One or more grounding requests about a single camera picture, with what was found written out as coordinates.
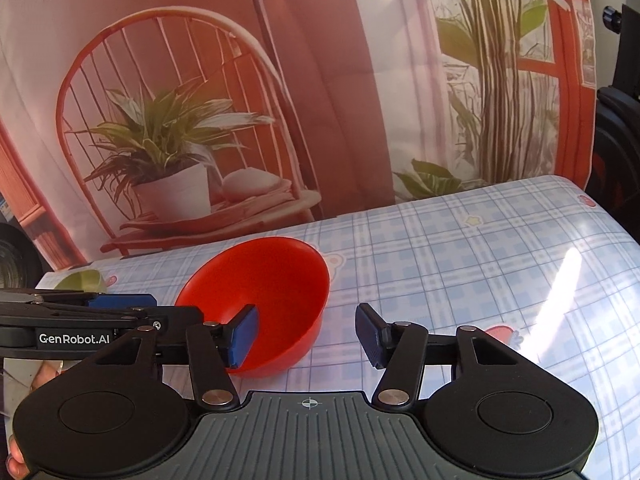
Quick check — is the black exercise bike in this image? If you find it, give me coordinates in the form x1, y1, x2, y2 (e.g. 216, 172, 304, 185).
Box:
585, 4, 640, 241

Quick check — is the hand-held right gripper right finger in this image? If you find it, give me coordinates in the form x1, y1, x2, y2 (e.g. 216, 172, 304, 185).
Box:
355, 304, 538, 408

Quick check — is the olive gold plate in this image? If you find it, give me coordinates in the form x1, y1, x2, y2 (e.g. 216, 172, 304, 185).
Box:
54, 269, 107, 293

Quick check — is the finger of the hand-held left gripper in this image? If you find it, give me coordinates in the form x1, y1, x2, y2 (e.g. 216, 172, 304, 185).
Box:
0, 305, 204, 335
0, 290, 157, 311

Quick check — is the person's left hand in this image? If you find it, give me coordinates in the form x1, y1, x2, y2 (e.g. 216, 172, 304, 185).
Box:
5, 434, 32, 480

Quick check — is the white washing machine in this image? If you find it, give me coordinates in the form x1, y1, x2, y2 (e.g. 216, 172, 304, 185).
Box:
0, 195, 48, 291

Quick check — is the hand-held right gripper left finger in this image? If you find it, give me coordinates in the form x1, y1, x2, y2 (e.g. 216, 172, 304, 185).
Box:
80, 304, 259, 408

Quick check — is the printed room backdrop cloth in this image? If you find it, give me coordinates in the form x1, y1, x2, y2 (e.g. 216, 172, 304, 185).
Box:
0, 0, 598, 273

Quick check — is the blue checked tablecloth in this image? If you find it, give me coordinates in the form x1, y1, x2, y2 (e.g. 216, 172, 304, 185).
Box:
35, 175, 640, 480

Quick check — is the red plastic bowl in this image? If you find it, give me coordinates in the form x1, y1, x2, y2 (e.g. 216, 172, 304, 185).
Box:
174, 236, 331, 380

